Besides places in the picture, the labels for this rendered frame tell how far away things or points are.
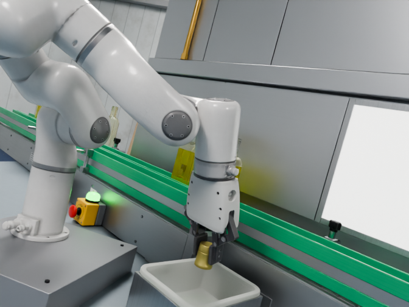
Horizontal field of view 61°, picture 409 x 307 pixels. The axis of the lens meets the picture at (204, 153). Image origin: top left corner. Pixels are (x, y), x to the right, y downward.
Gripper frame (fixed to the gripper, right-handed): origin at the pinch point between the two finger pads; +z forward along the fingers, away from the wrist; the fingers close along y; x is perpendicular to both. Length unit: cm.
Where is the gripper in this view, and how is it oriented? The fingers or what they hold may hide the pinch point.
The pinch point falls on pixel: (207, 248)
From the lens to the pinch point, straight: 69.1
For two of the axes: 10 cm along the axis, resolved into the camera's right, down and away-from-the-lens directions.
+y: -7.0, -2.3, 6.8
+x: -7.1, 1.2, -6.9
